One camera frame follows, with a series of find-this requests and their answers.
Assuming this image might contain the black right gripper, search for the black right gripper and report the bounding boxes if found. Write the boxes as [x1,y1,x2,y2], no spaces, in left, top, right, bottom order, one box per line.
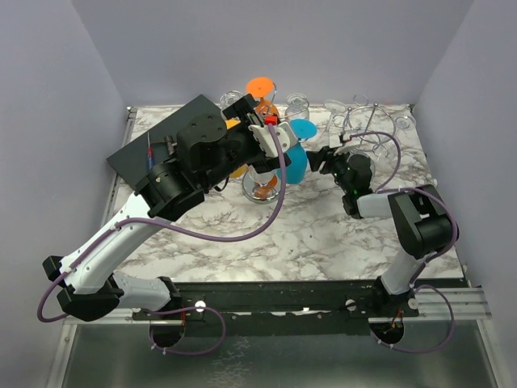
[308,145,352,195]

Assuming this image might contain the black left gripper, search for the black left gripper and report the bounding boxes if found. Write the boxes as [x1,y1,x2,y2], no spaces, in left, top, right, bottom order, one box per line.
[202,95,291,191]

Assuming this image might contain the yellow plastic goblet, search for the yellow plastic goblet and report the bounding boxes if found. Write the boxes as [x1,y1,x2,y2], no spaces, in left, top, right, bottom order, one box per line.
[225,119,247,179]

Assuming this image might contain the orange plastic goblet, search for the orange plastic goblet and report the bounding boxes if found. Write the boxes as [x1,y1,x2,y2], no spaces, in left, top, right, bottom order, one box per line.
[246,77,280,117]

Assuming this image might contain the blue plastic goblet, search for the blue plastic goblet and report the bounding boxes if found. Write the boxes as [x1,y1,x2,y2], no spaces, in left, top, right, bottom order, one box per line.
[286,119,317,185]

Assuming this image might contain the clear patterned wine glass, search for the clear patterned wine glass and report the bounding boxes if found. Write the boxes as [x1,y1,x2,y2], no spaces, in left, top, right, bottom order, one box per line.
[284,93,310,121]

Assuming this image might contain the chrome wine glass rack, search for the chrome wine glass rack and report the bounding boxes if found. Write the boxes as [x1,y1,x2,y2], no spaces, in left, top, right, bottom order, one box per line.
[241,82,312,205]
[343,95,397,162]

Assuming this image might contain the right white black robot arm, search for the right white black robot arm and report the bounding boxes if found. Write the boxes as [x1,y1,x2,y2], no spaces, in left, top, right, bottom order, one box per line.
[307,146,459,317]

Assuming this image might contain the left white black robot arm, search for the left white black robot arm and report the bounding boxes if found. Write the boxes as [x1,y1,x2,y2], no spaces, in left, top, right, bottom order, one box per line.
[43,95,297,322]

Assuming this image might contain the grey metal faucet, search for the grey metal faucet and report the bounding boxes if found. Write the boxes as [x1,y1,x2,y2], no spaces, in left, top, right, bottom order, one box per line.
[163,135,177,158]

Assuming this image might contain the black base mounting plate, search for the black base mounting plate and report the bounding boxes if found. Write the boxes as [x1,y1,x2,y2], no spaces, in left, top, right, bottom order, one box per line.
[133,280,418,336]

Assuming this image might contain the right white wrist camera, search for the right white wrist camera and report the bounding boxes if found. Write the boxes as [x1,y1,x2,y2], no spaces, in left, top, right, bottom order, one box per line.
[329,135,357,157]

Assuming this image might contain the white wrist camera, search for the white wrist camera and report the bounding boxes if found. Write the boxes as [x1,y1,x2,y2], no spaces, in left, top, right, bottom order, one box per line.
[248,115,302,158]
[329,135,357,157]

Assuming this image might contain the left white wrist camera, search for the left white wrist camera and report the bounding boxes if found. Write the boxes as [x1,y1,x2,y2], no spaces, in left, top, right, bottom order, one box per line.
[248,115,302,158]

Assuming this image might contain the blue handled screwdriver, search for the blue handled screwdriver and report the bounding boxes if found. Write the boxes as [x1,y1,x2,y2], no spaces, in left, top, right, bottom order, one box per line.
[147,132,156,172]

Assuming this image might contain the dark blue network switch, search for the dark blue network switch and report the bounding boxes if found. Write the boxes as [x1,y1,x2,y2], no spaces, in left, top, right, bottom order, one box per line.
[107,95,221,189]

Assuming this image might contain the aluminium rail frame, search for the aluminium rail frame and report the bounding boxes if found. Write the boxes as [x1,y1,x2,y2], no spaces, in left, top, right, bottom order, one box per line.
[44,105,502,388]

